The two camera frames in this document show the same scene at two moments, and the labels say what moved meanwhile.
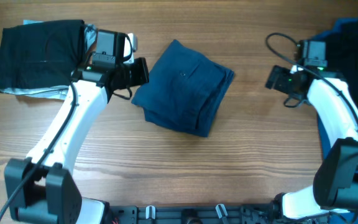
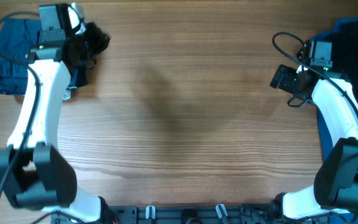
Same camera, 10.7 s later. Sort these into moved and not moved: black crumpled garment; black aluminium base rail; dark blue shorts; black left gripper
Moved: dark blue shorts; black left gripper
Not moved: black aluminium base rail; black crumpled garment
